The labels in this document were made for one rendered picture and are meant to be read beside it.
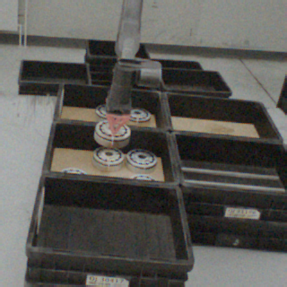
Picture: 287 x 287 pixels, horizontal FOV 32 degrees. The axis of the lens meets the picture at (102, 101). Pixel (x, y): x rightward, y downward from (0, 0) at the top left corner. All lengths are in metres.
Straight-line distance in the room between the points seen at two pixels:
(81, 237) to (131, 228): 0.15
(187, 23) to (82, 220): 3.58
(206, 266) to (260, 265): 0.17
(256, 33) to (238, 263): 3.68
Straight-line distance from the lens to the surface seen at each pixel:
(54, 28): 4.68
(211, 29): 4.91
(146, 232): 1.43
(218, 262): 1.59
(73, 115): 1.91
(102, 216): 1.45
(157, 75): 1.34
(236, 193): 1.50
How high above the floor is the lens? 1.78
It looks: 28 degrees down
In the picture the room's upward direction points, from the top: 7 degrees clockwise
